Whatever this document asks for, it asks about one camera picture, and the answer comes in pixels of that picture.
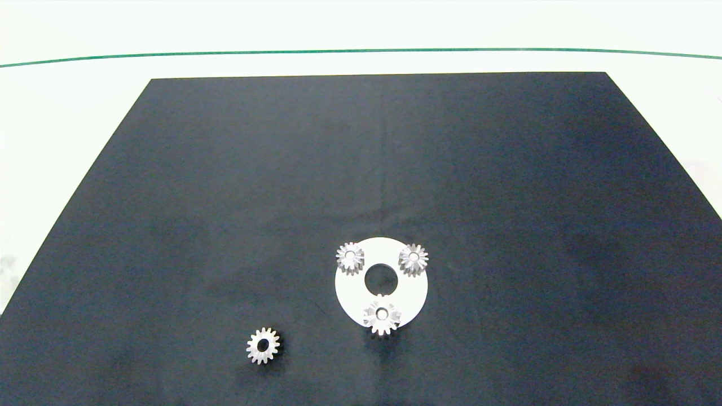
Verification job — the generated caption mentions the small steel gear wide hole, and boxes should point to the small steel gear wide hole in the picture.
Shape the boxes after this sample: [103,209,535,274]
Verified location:
[246,328,281,365]

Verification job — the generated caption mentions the large steel gear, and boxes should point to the large steel gear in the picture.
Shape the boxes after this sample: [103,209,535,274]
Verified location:
[363,294,403,337]

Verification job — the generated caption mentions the round white plate with pins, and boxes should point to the round white plate with pins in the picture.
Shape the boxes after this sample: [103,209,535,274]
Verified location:
[334,237,429,329]

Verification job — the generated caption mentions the dark mat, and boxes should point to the dark mat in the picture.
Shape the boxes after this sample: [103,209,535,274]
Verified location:
[0,72,722,406]

